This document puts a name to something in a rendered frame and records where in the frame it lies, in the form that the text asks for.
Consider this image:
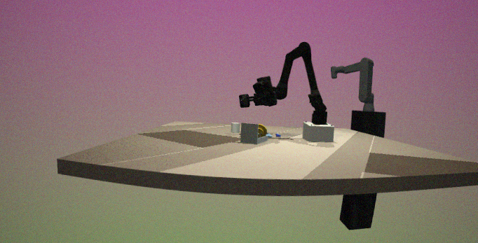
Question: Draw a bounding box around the yellow plate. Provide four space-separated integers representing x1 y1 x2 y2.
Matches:
258 124 267 138

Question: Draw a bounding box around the white cylinder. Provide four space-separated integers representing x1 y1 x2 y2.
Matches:
231 123 240 133

